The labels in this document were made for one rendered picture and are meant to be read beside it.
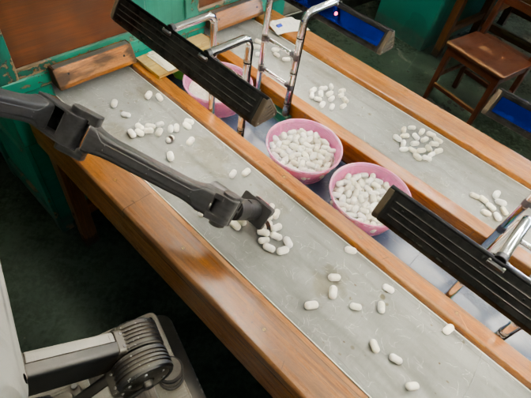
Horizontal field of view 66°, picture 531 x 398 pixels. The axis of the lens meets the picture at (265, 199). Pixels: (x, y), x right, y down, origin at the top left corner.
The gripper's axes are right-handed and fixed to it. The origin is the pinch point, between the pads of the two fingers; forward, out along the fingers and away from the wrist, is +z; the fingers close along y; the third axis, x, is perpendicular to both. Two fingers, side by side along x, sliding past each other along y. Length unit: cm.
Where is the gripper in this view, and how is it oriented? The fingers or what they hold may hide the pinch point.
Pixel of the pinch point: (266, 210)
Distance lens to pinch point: 121.1
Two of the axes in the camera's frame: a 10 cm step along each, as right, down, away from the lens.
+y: -7.1, -6.0, 3.7
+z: 4.3, 0.4, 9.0
